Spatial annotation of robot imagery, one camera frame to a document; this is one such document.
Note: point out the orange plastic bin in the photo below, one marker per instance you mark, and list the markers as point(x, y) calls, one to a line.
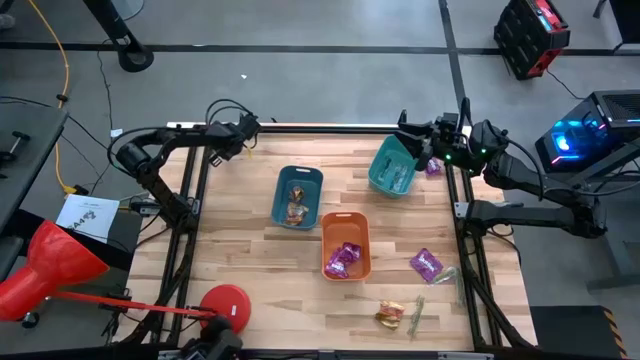
point(345, 230)

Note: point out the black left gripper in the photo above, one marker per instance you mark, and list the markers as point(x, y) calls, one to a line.
point(232, 132)

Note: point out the black computer with blue light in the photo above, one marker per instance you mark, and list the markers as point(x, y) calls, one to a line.
point(575, 140)

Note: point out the white paper sheet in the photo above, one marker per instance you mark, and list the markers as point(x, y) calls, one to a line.
point(87, 215)

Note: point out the black mat with hazard stripes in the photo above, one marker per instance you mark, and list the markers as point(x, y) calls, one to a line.
point(570, 330)

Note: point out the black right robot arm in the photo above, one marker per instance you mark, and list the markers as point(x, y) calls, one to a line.
point(530, 215)

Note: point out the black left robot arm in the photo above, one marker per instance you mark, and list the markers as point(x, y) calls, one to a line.
point(155, 187)

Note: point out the black aluminium table frame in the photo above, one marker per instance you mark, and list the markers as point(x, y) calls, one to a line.
point(325, 129)

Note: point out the dark blue plastic bin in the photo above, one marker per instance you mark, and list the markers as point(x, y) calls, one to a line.
point(282, 175)

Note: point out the red desk lamp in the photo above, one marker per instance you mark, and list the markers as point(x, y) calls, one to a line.
point(50, 260)

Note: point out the grey metal stand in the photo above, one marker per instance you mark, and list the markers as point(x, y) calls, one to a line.
point(615, 250)

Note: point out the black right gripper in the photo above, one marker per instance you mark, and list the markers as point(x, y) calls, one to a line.
point(442, 145)

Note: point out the white paper scrap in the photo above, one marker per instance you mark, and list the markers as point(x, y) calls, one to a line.
point(116, 133)

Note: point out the black side table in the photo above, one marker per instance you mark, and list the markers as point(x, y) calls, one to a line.
point(30, 145)

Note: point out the red and black toolbox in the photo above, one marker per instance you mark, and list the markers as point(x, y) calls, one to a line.
point(525, 40)

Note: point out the black stand with round base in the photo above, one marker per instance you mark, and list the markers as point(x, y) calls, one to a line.
point(132, 55)

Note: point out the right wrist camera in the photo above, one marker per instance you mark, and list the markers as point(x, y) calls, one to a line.
point(448, 121)

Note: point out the teal plastic bin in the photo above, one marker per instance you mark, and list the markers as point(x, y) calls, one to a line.
point(378, 187)

